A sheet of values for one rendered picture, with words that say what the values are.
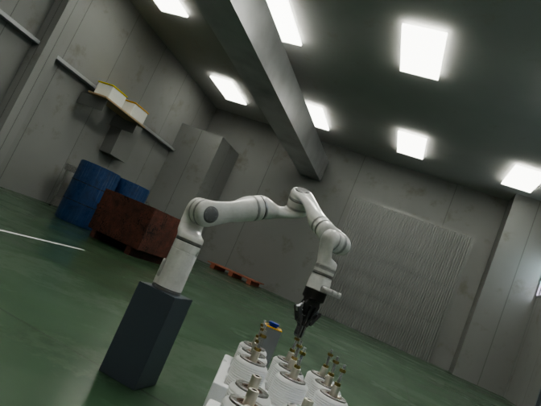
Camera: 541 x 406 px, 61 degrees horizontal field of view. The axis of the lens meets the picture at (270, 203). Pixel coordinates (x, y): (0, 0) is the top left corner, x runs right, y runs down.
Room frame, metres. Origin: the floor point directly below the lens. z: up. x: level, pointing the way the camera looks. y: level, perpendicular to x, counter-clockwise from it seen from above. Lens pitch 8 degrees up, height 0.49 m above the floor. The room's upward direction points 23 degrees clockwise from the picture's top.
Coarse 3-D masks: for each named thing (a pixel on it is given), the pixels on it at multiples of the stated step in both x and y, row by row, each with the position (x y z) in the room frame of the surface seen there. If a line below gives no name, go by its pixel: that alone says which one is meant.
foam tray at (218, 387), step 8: (224, 360) 1.53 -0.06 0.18; (224, 368) 1.41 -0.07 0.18; (216, 376) 1.29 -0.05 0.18; (224, 376) 1.33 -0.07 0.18; (216, 384) 1.23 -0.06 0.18; (224, 384) 1.25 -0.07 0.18; (264, 384) 1.43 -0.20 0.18; (216, 392) 1.23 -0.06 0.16; (224, 392) 1.23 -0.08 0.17; (208, 400) 1.23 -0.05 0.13; (216, 400) 1.23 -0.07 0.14
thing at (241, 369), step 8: (240, 360) 1.27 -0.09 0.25; (232, 368) 1.29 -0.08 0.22; (240, 368) 1.27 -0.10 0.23; (248, 368) 1.26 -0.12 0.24; (256, 368) 1.26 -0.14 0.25; (264, 368) 1.28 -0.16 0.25; (232, 376) 1.28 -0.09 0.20; (240, 376) 1.26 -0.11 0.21; (248, 376) 1.26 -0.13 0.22; (264, 376) 1.28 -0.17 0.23
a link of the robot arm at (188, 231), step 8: (192, 200) 1.57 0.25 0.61; (200, 200) 1.54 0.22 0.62; (192, 208) 1.54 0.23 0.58; (184, 216) 1.57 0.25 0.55; (192, 216) 1.54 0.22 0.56; (184, 224) 1.57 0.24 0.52; (192, 224) 1.58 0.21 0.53; (184, 232) 1.54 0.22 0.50; (192, 232) 1.56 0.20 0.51; (200, 232) 1.61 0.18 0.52; (184, 240) 1.53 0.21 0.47; (192, 240) 1.53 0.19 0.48; (200, 240) 1.55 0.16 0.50
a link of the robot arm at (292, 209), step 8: (264, 200) 1.65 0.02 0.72; (288, 200) 1.78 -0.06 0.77; (272, 208) 1.67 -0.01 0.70; (280, 208) 1.73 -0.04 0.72; (288, 208) 1.78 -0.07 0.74; (296, 208) 1.75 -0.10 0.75; (264, 216) 1.66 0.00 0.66; (272, 216) 1.69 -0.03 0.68; (280, 216) 1.72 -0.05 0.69; (288, 216) 1.74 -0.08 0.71; (296, 216) 1.76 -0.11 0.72; (304, 216) 1.78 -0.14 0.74
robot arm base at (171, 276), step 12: (180, 240) 1.53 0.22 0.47; (180, 252) 1.53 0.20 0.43; (192, 252) 1.54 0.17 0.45; (168, 264) 1.53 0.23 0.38; (180, 264) 1.53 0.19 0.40; (192, 264) 1.56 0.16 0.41; (156, 276) 1.56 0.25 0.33; (168, 276) 1.53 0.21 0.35; (180, 276) 1.54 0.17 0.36; (168, 288) 1.53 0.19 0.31; (180, 288) 1.55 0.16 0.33
